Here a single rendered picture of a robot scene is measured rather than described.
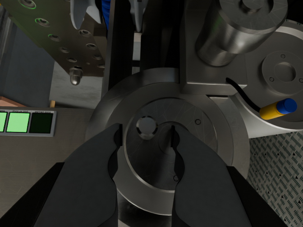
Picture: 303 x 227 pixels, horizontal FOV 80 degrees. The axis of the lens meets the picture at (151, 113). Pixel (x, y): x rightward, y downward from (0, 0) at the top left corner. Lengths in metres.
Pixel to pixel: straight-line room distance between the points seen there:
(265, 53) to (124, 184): 0.19
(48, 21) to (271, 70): 0.36
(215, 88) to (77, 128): 0.43
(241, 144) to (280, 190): 0.17
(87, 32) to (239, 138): 0.34
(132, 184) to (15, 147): 0.47
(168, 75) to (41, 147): 0.45
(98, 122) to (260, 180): 0.29
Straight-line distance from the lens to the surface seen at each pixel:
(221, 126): 0.18
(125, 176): 0.16
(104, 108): 0.17
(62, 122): 0.55
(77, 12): 0.21
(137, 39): 0.64
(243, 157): 0.18
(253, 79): 0.22
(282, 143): 0.33
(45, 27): 0.43
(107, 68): 0.19
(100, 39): 0.39
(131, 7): 0.24
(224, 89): 0.17
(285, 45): 0.25
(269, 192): 0.36
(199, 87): 0.16
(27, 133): 0.58
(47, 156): 0.56
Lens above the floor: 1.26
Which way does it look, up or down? 13 degrees down
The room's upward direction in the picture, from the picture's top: 179 degrees counter-clockwise
